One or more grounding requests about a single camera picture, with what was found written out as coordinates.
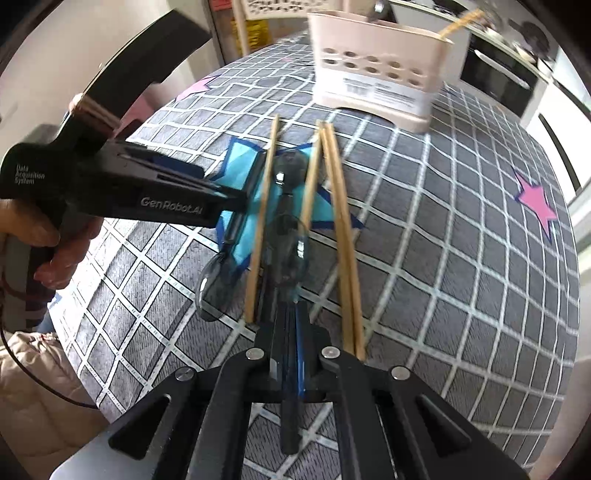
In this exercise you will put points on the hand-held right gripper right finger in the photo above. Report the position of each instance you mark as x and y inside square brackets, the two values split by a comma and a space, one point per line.
[302, 364]

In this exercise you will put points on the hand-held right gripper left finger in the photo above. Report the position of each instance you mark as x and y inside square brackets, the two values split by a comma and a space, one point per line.
[282, 350]

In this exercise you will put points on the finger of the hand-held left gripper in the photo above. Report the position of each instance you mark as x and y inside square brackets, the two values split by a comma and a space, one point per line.
[231, 233]
[233, 196]

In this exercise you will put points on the beige plastic utensil holder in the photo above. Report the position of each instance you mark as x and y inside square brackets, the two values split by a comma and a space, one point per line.
[369, 92]

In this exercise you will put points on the person's left forearm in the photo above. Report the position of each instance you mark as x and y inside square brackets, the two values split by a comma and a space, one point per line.
[23, 309]

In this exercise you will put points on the person's left hand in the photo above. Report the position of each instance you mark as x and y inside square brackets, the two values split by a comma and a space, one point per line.
[69, 251]

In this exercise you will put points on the yellow oil bottle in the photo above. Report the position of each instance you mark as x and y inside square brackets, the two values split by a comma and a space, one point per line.
[256, 37]

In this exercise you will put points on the grey checked tablecloth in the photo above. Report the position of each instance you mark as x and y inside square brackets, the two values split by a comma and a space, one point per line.
[438, 277]

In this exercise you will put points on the white perforated laundry basket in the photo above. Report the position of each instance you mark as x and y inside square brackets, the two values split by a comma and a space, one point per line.
[286, 9]

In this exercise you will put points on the beige padded jacket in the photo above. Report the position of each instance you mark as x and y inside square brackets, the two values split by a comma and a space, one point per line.
[37, 406]

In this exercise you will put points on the patterned bamboo chopstick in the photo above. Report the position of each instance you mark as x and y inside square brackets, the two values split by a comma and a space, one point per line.
[461, 23]

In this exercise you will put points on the black built-in oven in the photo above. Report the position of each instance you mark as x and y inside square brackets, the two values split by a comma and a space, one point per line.
[498, 69]

